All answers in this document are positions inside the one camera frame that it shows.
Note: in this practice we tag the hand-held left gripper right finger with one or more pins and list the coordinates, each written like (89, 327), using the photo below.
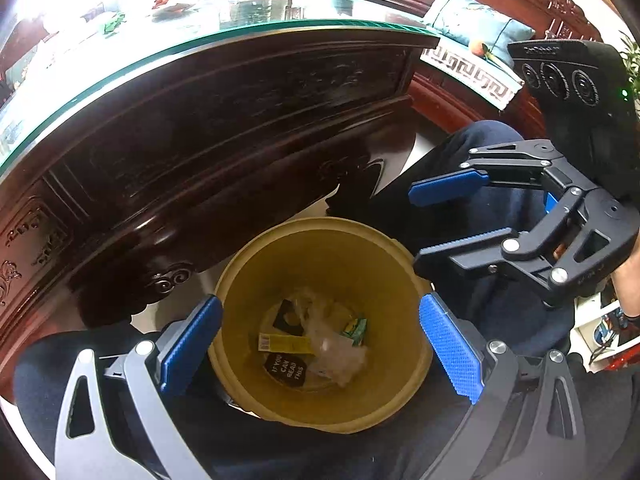
(450, 345)

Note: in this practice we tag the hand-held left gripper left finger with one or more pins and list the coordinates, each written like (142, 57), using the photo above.
(192, 342)

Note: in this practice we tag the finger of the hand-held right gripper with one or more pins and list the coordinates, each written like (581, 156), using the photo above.
(470, 255)
(445, 187)

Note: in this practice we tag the yellow plastic bin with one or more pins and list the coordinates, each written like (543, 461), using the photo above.
(240, 370)

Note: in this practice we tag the clear plastic bag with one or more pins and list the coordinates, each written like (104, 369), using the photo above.
(342, 357)

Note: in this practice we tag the person's right forearm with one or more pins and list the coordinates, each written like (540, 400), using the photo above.
(627, 292)

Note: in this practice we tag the green leafy plant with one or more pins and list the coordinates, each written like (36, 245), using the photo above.
(632, 65)

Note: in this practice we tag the black printed disc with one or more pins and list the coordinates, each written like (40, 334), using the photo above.
(287, 370)

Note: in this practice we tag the orange fruit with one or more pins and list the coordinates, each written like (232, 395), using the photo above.
(480, 50)

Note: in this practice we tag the dark blue trousers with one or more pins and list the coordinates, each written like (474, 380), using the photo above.
(300, 452)

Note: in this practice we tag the white cluttered shelf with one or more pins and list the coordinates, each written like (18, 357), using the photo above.
(607, 332)

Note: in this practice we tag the blue embroidered cushion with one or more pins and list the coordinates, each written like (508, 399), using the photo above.
(475, 15)

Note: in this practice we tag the dark wooden glass-top table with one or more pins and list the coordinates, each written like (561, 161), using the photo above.
(200, 135)

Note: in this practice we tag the green yellow snack wrapper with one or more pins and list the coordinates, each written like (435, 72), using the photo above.
(113, 24)

